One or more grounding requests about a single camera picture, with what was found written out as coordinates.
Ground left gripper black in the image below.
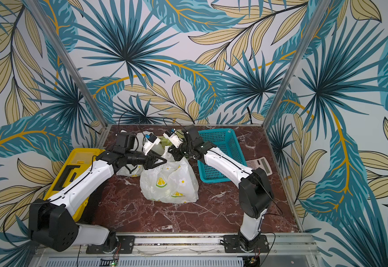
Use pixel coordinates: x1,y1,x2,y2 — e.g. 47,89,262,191
126,149,168,170

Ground white lemon print plastic bags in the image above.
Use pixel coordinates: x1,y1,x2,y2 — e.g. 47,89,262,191
140,151,199,204

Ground green avocado print plastic bag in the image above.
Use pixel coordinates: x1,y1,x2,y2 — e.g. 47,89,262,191
160,135,172,147

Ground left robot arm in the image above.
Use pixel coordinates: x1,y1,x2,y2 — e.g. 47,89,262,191
28,132,167,253

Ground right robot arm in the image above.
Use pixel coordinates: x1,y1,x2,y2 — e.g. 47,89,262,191
164,125,274,252

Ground teal plastic basket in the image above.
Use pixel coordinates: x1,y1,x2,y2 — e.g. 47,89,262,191
198,128,252,184

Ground white calculator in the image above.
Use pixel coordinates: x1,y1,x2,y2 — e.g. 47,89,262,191
246,157,273,176

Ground yellow plastic toolbox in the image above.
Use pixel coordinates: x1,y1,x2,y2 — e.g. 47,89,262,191
43,147,104,223

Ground left metal corner post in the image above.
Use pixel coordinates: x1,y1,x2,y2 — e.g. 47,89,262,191
25,0,105,122

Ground metal corner post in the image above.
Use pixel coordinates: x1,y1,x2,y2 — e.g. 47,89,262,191
263,1,330,130
25,0,105,122

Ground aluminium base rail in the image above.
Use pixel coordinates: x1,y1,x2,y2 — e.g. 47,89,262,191
29,233,325,267

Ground right metal corner post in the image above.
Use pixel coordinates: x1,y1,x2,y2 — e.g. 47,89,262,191
263,1,330,130

